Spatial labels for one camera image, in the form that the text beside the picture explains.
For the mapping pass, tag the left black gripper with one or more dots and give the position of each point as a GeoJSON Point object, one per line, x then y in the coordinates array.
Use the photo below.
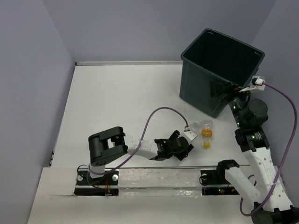
{"type": "Point", "coordinates": [181, 154]}

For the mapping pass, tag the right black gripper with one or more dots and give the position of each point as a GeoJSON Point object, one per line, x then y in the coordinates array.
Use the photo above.
{"type": "Point", "coordinates": [217, 88]}

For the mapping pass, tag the small yellow cap bottle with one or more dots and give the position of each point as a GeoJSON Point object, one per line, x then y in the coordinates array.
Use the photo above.
{"type": "Point", "coordinates": [206, 133]}

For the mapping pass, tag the blue label bottle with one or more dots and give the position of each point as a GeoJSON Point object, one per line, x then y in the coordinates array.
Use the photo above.
{"type": "Point", "coordinates": [196, 127]}

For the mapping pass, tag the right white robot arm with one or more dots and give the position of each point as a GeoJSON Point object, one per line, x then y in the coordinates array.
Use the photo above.
{"type": "Point", "coordinates": [267, 194]}

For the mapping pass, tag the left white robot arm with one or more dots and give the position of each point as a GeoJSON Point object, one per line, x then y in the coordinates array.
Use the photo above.
{"type": "Point", "coordinates": [111, 144]}

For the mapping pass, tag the dark green plastic bin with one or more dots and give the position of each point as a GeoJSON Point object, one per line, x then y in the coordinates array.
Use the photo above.
{"type": "Point", "coordinates": [215, 57]}

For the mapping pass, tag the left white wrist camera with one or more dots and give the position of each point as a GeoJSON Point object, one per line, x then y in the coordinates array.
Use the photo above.
{"type": "Point", "coordinates": [190, 135]}

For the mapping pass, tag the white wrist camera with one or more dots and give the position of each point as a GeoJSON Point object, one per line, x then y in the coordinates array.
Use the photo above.
{"type": "Point", "coordinates": [190, 135]}
{"type": "Point", "coordinates": [256, 85]}

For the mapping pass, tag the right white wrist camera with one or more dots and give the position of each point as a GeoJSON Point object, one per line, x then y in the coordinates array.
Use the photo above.
{"type": "Point", "coordinates": [256, 85]}

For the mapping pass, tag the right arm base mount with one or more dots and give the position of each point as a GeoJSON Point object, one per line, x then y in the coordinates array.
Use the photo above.
{"type": "Point", "coordinates": [213, 185]}

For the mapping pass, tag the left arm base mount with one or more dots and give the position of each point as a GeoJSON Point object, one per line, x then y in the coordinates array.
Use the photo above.
{"type": "Point", "coordinates": [106, 185]}

